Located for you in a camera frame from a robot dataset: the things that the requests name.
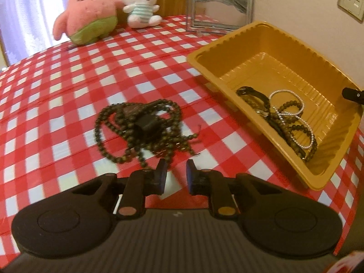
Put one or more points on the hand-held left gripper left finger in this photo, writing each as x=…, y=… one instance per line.
x=162, y=176

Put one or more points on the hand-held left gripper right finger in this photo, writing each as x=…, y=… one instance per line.
x=190, y=176

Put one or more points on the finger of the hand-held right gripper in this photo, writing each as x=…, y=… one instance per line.
x=352, y=94

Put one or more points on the small black blocky object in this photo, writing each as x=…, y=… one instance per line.
x=146, y=125

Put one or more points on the yellow plastic tray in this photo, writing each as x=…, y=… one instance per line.
x=256, y=59

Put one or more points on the red checkered tablecloth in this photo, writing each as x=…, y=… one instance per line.
x=71, y=76

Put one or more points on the white bunny plush toy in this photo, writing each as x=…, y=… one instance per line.
x=140, y=8

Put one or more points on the pink starfish plush toy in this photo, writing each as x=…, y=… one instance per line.
x=85, y=14

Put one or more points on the white lace curtain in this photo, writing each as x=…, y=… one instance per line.
x=28, y=11

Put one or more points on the beige wall socket plate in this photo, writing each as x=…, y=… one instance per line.
x=351, y=0

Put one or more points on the clear sand art frame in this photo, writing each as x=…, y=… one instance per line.
x=219, y=8

